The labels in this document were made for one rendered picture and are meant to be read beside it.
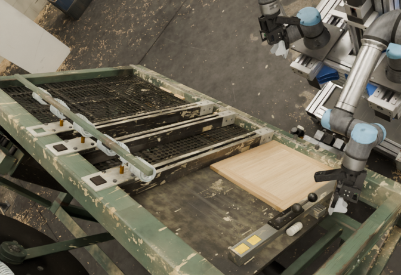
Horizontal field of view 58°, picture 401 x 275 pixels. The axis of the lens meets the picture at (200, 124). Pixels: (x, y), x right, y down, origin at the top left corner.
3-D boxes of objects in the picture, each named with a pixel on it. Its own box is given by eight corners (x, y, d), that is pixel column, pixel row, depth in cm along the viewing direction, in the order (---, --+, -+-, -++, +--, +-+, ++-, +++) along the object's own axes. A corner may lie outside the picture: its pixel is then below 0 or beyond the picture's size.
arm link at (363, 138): (383, 128, 121) (374, 133, 115) (372, 157, 125) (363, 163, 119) (360, 120, 126) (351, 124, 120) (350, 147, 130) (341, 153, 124)
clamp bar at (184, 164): (274, 142, 213) (283, 105, 204) (94, 215, 130) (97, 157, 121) (260, 136, 219) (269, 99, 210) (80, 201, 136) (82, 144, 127)
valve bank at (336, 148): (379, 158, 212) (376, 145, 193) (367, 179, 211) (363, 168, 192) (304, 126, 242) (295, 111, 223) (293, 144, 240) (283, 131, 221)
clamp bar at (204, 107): (214, 113, 242) (221, 79, 233) (36, 157, 158) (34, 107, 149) (203, 108, 248) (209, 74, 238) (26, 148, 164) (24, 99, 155)
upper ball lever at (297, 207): (282, 224, 138) (306, 208, 129) (277, 228, 135) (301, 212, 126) (276, 216, 139) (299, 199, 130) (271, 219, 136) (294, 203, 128)
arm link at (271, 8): (271, -5, 142) (283, -2, 135) (274, 6, 145) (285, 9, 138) (255, 3, 141) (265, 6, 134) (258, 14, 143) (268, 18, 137)
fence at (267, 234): (352, 181, 185) (354, 174, 184) (238, 266, 118) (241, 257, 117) (343, 176, 188) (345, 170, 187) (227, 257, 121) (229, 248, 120)
